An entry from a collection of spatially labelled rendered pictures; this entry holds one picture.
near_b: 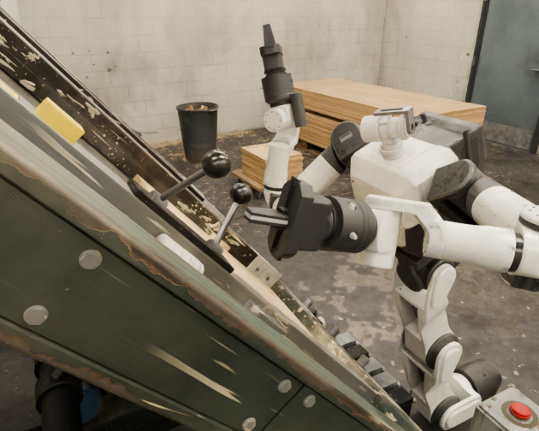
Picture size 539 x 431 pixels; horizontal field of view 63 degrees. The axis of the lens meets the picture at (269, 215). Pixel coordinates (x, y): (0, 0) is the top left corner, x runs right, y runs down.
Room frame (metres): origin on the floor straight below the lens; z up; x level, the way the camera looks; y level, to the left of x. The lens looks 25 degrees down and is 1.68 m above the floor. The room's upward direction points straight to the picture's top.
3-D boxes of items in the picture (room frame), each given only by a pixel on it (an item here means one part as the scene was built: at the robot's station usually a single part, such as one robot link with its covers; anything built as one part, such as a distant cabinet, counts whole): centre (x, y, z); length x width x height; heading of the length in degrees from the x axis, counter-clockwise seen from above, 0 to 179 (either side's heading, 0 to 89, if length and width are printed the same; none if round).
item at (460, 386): (1.29, -0.70, 0.28); 0.21 x 0.20 x 0.13; 117
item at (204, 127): (5.33, 0.86, 0.33); 0.52 x 0.51 x 0.65; 31
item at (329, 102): (5.40, -1.19, 0.39); 2.46 x 1.05 x 0.78; 31
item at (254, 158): (4.31, 0.04, 0.20); 0.61 x 0.53 x 0.40; 31
